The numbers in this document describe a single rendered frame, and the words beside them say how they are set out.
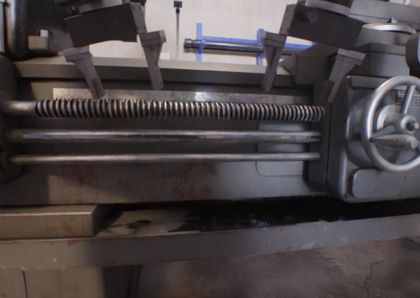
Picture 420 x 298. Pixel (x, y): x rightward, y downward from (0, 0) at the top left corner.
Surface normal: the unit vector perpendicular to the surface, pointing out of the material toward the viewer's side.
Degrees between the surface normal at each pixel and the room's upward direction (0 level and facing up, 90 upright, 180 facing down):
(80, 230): 90
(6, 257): 90
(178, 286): 0
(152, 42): 114
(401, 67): 90
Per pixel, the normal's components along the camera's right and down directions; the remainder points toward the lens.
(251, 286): 0.01, -0.99
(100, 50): 0.18, 0.11
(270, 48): 0.08, 0.50
